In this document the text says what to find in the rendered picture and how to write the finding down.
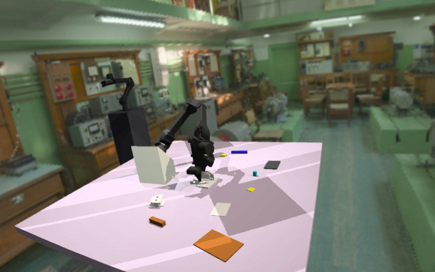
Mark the brown rectangular block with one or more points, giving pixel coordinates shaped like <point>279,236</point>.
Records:
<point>157,221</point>

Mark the brown flat rectangular plate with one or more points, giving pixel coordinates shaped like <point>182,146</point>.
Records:
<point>218,245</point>

